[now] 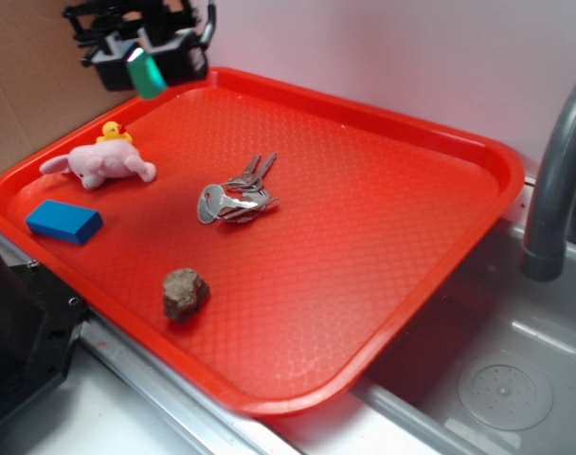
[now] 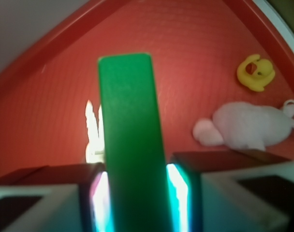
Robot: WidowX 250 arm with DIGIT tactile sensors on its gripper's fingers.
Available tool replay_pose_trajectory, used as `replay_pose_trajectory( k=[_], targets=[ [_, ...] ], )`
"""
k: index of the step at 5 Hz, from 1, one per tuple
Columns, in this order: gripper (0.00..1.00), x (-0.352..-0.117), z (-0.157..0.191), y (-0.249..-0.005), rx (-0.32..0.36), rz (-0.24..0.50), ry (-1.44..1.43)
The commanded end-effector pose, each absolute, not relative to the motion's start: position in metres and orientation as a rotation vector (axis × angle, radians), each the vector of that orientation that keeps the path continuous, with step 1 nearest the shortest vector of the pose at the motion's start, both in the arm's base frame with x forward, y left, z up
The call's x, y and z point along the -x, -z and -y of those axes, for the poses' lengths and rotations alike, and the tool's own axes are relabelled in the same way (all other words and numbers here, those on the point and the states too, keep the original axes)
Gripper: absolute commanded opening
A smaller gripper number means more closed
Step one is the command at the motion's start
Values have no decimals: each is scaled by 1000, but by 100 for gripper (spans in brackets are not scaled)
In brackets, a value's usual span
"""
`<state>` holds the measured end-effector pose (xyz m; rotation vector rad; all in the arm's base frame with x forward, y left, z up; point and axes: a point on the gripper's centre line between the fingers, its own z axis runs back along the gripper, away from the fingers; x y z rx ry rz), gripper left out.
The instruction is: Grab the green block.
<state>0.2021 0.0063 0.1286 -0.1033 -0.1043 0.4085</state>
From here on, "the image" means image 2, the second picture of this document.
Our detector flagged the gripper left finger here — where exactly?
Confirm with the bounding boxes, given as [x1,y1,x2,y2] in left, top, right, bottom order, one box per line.
[0,163,113,232]

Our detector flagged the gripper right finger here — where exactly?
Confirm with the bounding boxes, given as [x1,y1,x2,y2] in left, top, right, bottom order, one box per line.
[167,150,294,232]

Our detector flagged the green rectangular block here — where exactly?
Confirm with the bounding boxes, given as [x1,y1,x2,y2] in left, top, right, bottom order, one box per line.
[98,53,173,232]

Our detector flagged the bunch of silver keys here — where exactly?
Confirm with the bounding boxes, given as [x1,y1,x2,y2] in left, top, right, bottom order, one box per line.
[85,100,105,163]

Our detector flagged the pink plush pig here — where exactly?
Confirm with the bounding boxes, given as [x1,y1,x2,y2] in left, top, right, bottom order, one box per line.
[192,100,294,151]

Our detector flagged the yellow rubber duck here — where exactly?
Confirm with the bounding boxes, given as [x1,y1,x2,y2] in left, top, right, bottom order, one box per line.
[236,54,276,92]

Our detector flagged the red plastic tray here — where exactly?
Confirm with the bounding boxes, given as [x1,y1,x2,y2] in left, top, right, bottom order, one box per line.
[0,0,294,176]

